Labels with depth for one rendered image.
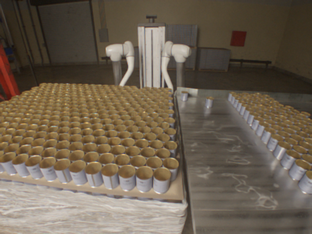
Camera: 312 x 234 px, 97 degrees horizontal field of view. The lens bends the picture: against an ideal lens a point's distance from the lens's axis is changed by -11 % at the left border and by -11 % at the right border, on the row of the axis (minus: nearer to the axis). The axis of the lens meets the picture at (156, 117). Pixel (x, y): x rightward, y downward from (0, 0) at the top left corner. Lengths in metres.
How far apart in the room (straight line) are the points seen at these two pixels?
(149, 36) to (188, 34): 5.77
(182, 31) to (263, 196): 7.47
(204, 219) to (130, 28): 9.47
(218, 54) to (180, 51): 6.54
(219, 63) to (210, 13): 2.87
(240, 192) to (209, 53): 7.61
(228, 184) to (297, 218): 0.27
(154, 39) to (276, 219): 2.04
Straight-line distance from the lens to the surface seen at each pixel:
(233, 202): 0.74
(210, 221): 0.67
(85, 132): 0.94
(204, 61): 8.13
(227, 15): 10.06
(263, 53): 11.09
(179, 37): 7.85
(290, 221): 0.81
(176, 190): 0.69
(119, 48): 1.90
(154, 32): 2.18
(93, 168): 0.73
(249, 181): 0.85
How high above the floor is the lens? 1.66
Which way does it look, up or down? 29 degrees down
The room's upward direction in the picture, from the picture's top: straight up
